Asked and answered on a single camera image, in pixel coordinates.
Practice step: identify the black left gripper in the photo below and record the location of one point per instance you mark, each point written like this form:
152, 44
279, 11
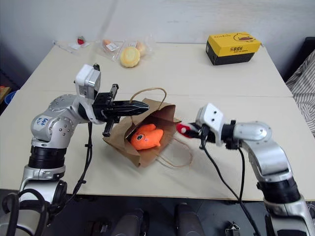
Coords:
102, 105

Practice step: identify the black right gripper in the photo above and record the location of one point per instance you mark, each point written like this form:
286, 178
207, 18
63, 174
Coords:
198, 132

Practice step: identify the red and white plush toy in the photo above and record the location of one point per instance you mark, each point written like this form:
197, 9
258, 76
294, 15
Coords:
180, 127

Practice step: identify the brown paper bag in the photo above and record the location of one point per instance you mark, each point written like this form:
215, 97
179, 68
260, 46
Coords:
147, 157

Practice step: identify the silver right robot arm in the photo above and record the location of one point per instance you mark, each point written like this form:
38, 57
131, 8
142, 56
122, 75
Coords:
256, 132

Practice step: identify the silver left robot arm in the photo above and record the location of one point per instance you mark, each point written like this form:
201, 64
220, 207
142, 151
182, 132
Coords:
59, 123

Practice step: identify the orange fish plush toy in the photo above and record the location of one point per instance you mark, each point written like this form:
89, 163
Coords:
147, 137

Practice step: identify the clear plastic bag with label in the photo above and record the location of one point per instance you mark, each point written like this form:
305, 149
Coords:
108, 52

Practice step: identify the flat clear plastic bag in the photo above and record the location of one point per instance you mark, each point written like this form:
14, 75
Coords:
73, 46

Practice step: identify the round yellow bun toy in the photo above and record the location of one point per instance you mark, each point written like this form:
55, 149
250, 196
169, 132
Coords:
130, 57

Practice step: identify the pale peach bun toy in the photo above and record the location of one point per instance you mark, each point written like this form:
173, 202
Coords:
141, 48

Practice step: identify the small orange toy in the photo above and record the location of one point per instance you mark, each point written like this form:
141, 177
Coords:
106, 42

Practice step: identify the red strawberry toy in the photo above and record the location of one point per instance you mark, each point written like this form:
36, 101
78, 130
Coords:
80, 40

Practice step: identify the dark rounded shape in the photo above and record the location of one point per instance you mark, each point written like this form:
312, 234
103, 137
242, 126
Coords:
188, 218
131, 222

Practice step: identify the yellow and black duck box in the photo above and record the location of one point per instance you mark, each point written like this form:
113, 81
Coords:
231, 49

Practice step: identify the blue round container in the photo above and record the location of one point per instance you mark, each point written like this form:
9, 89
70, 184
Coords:
9, 99

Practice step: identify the grey striped cloth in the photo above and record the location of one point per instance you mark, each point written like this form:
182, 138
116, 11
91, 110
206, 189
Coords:
305, 86

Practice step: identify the orange flat object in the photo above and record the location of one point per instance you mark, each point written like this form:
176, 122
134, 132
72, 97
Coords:
3, 92

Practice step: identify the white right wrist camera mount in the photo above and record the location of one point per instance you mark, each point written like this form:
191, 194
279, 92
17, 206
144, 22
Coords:
211, 118

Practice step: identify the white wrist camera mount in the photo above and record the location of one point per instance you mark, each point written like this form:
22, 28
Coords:
211, 118
85, 76

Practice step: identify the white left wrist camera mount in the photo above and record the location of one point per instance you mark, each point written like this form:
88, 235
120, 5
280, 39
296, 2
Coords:
85, 76

